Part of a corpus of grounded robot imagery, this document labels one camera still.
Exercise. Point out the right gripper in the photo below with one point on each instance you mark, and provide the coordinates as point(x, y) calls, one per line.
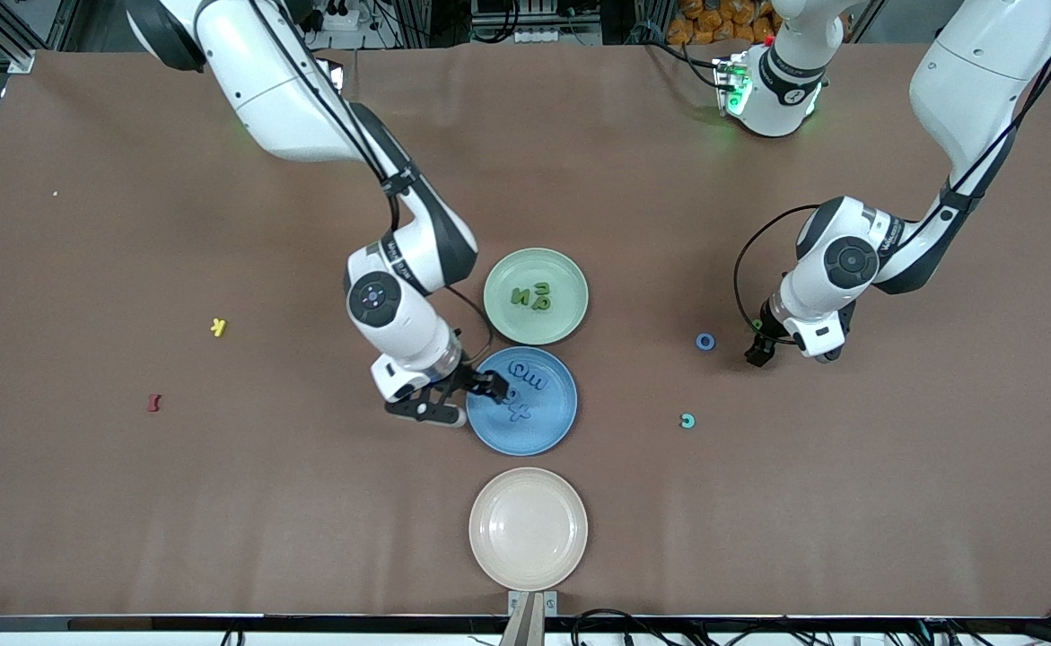
point(466, 376)

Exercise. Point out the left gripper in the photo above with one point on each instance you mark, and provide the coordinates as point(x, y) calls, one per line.
point(766, 343)

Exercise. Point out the blue letter C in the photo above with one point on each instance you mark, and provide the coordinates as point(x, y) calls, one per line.
point(512, 368)

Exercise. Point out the blue letter X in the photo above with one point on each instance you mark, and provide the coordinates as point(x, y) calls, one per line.
point(519, 412)

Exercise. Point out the blue letter E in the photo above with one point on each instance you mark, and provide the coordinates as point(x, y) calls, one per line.
point(534, 383)

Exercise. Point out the blue letter O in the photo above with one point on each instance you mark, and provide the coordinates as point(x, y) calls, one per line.
point(698, 341)

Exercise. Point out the green letter N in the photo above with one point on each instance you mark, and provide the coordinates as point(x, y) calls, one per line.
point(521, 297)

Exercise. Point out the green letter P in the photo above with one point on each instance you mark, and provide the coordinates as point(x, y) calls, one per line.
point(540, 305)

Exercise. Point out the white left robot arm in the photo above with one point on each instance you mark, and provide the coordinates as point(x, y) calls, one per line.
point(974, 81)

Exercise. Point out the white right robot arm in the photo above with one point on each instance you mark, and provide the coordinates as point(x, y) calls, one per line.
point(274, 90)

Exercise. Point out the blue plate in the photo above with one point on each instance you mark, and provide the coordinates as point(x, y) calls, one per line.
point(543, 435)

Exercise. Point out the green plate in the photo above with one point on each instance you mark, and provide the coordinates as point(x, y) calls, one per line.
point(512, 265)

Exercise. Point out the beige plate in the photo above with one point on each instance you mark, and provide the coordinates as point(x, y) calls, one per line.
point(528, 529)

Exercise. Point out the brown table cover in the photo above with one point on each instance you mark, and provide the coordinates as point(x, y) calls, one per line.
point(310, 538)

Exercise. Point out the yellow letter K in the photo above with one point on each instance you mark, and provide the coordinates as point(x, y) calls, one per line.
point(218, 327)

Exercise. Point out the red letter I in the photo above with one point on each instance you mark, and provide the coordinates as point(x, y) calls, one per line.
point(154, 403)

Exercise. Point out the orange bags pile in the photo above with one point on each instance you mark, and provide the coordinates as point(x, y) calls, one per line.
point(722, 18)

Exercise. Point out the white power strip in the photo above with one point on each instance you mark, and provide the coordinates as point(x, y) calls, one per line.
point(538, 36)
point(337, 18)

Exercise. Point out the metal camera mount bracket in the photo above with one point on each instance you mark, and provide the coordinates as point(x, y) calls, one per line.
point(529, 619)

